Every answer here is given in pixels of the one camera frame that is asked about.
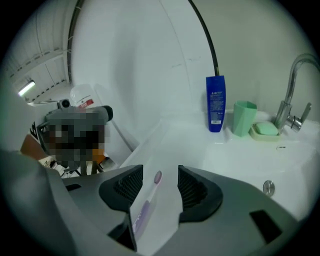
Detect white bottle red label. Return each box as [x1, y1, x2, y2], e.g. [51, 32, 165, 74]
[69, 83, 98, 110]

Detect orange box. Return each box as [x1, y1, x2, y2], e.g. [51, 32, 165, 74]
[91, 148, 106, 164]

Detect white wash basin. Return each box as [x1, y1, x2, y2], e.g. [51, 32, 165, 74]
[119, 109, 320, 251]

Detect chrome drain plug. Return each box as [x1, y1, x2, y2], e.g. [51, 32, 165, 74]
[262, 179, 276, 196]

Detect ceiling tube light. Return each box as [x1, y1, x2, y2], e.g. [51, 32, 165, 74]
[17, 79, 36, 97]

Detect green soap bar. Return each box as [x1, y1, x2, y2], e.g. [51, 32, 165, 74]
[254, 121, 279, 136]

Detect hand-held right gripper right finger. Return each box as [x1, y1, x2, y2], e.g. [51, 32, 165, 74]
[154, 164, 299, 256]

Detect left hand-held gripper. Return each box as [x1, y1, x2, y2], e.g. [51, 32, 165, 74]
[29, 99, 114, 176]

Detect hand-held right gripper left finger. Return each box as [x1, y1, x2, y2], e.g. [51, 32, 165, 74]
[62, 164, 144, 251]

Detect black wall hose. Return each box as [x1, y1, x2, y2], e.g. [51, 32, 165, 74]
[187, 0, 221, 76]

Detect white side cabinet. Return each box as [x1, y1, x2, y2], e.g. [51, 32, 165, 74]
[109, 119, 140, 167]

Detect person's left forearm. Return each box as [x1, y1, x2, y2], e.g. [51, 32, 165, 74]
[19, 133, 49, 161]

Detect green soap on dish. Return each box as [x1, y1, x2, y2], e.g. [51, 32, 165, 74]
[248, 123, 282, 143]

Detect blue bottle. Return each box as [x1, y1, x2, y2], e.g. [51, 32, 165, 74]
[205, 74, 227, 133]

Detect green plastic cup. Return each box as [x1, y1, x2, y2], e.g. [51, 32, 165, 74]
[232, 100, 258, 138]

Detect toothbrush with pink head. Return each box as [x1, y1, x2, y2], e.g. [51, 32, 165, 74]
[132, 170, 164, 239]

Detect chrome faucet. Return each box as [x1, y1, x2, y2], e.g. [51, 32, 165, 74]
[272, 52, 320, 135]

